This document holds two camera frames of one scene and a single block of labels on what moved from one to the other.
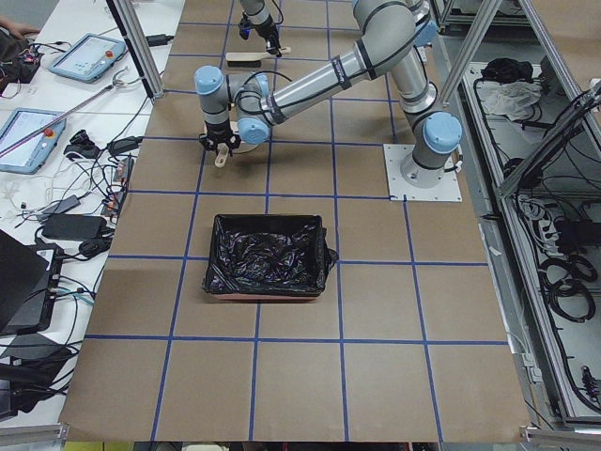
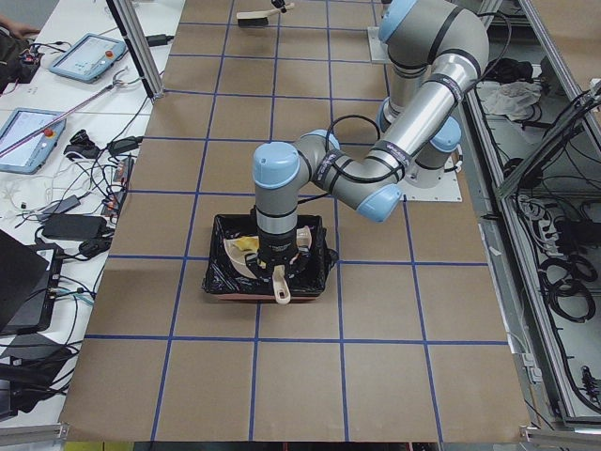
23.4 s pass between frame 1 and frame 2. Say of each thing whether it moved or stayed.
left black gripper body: moved
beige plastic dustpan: moved
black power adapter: stayed
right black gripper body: moved
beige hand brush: moved
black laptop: stayed
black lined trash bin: stayed
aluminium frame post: stayed
